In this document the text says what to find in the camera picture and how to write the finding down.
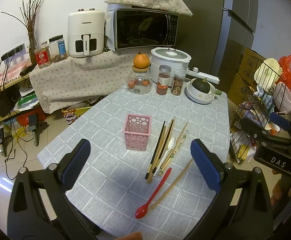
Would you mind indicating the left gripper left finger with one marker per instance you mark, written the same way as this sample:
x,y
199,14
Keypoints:
x,y
39,207

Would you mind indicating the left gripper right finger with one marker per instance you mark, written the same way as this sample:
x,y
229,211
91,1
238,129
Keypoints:
x,y
241,208

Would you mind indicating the lone bamboo chopstick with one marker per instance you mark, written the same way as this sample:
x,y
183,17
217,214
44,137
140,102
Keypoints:
x,y
172,185

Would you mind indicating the printed bamboo chopstick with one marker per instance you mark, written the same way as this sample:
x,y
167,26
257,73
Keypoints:
x,y
174,153

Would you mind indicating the light bamboo chopstick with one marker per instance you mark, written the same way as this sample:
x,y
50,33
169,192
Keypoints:
x,y
178,139

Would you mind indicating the brown wooden chopstick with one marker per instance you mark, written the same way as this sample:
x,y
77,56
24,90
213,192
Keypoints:
x,y
149,180

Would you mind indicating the white plastic spoon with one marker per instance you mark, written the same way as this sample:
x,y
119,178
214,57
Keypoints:
x,y
169,148

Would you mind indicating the red plastic spoon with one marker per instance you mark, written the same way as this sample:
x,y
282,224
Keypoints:
x,y
142,210

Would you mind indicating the pink perforated utensil basket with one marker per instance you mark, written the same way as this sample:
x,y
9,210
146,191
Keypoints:
x,y
137,130

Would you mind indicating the person's right hand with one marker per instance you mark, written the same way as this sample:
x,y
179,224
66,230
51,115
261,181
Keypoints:
x,y
131,236

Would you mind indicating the red plastic bag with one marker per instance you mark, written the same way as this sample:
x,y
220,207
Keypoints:
x,y
285,64

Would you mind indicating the cardboard box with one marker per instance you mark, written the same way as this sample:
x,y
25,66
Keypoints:
x,y
245,76

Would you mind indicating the stacked white bowls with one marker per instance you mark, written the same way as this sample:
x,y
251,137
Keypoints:
x,y
200,97

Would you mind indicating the dark green squash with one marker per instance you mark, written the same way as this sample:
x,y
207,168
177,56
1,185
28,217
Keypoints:
x,y
201,85

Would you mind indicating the yellow printed box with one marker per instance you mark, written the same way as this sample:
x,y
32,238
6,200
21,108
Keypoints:
x,y
71,115

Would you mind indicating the grey checked tablecloth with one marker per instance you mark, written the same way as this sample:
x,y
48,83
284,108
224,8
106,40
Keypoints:
x,y
112,183

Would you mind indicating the white handheld sealer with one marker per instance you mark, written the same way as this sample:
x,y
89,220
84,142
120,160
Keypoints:
x,y
194,72

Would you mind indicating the dried slices jar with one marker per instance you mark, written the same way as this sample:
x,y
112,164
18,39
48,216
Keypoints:
x,y
178,83

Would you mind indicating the white rice cooker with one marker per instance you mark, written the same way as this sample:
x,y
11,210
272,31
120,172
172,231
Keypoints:
x,y
177,60

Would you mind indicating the grey refrigerator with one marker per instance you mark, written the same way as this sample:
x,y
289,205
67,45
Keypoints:
x,y
217,35

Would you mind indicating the red goji berry jar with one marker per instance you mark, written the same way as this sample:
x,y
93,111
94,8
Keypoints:
x,y
163,79

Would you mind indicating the floral cloth on cabinet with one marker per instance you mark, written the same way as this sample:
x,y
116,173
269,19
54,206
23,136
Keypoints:
x,y
75,80

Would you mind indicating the round glass jar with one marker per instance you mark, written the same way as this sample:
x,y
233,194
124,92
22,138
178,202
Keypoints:
x,y
139,81

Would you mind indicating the red label jar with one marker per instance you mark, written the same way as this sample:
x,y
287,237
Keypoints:
x,y
42,54

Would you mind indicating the orange tangerine on jar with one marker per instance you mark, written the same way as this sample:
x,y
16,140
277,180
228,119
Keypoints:
x,y
141,61

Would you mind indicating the blue label jar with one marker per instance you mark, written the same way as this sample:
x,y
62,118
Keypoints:
x,y
57,48

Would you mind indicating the black microwave oven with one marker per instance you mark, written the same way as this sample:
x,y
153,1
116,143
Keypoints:
x,y
136,27

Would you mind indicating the white air fryer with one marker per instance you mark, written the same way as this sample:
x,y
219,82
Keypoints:
x,y
85,31

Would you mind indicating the dried branches in vase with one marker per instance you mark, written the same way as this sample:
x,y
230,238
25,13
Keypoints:
x,y
29,10

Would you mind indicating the black wire rack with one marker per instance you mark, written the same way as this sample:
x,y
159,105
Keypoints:
x,y
269,96

